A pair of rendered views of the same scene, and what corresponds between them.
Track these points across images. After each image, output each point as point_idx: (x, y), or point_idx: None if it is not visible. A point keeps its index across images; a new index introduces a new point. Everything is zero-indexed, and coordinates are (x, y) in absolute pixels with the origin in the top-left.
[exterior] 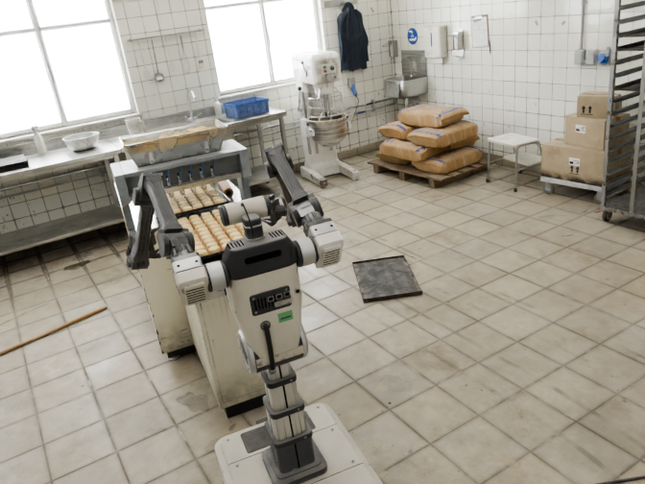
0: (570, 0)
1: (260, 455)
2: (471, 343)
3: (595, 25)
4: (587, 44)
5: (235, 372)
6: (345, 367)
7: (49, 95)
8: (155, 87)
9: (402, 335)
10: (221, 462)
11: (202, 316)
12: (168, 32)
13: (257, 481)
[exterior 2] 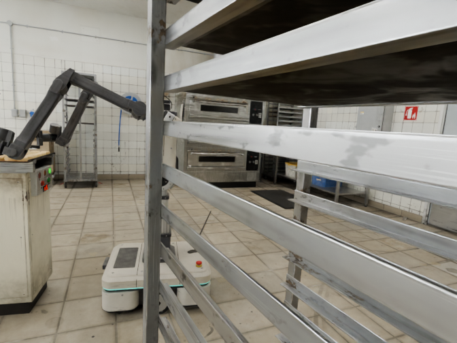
0: (3, 82)
1: (141, 263)
2: (97, 228)
3: (22, 97)
4: (18, 107)
5: (39, 263)
6: (55, 259)
7: None
8: None
9: (58, 239)
10: (127, 280)
11: (28, 212)
12: None
13: (161, 266)
